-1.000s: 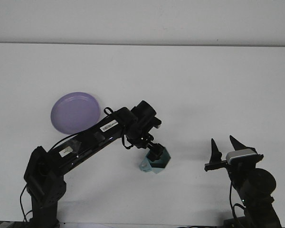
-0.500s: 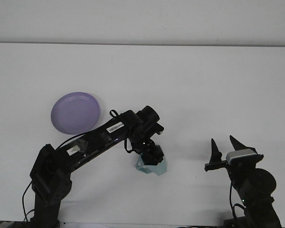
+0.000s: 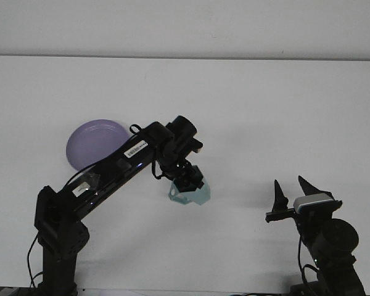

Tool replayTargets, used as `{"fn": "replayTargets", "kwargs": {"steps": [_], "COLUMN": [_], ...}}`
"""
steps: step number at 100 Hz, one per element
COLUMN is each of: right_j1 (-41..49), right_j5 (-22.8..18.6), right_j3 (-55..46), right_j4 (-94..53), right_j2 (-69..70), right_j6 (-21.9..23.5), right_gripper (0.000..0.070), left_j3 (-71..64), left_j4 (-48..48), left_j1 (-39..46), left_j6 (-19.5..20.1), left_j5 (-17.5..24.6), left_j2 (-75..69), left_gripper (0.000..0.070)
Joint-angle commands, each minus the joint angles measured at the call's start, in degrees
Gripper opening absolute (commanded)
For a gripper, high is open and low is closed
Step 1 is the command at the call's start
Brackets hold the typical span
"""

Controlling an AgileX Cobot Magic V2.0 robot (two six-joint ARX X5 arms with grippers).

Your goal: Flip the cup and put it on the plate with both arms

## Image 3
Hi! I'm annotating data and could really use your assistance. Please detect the pale blue faceted cup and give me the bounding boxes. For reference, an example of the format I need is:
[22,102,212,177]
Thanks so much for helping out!
[168,165,212,206]

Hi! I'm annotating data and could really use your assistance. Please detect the purple round plate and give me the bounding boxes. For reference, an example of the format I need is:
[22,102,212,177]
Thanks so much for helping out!
[65,118,130,173]

